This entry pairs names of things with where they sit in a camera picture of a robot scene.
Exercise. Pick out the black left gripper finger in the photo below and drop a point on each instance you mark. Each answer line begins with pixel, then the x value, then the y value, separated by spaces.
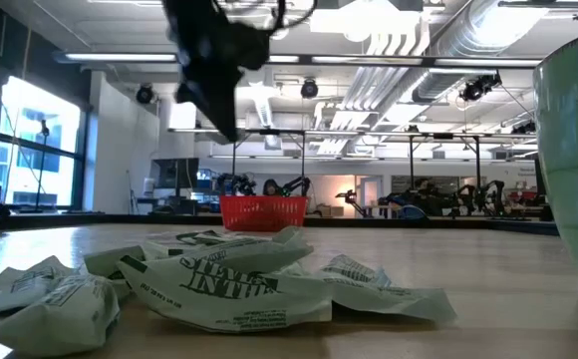
pixel 219 114

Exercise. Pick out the black background robot arm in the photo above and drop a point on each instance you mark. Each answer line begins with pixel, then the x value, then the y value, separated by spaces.
pixel 236 184
pixel 351 197
pixel 488 197
pixel 299 184

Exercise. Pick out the dark computer monitor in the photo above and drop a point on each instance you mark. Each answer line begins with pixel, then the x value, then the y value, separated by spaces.
pixel 174 173

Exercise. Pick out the long ceiling light bar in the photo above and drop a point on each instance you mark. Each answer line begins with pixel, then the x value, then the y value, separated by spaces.
pixel 119 57

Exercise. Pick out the white container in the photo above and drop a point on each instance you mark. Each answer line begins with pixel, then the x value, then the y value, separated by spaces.
pixel 148 187

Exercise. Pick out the red plastic mesh basket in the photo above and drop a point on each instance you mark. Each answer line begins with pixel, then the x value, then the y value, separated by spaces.
pixel 264 214

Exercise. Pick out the cardboard box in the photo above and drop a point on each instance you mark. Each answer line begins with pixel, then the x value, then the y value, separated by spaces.
pixel 329 211

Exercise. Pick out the white ribbed ceiling panel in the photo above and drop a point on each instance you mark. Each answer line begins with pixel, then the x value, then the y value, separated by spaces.
pixel 369 90

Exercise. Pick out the large window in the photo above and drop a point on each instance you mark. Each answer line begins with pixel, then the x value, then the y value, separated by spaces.
pixel 40 114

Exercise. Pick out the black tripod stand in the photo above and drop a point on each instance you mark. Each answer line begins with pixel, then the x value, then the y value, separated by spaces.
pixel 43 164

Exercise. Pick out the blue round object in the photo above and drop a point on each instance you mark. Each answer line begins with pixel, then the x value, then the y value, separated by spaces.
pixel 412 212

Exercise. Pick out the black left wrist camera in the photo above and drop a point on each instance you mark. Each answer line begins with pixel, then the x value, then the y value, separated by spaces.
pixel 254 50

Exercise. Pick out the black background frame stand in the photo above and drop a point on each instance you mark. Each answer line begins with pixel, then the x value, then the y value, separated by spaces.
pixel 443 135
pixel 269 131

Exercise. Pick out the black aluminium table frame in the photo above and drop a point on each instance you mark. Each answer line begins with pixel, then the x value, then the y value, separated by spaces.
pixel 119 220

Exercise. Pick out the silver ventilation duct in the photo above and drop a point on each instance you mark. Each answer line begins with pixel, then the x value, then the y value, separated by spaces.
pixel 468 40

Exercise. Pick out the black ceiling camera cluster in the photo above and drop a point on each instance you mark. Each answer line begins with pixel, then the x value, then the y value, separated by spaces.
pixel 478 87

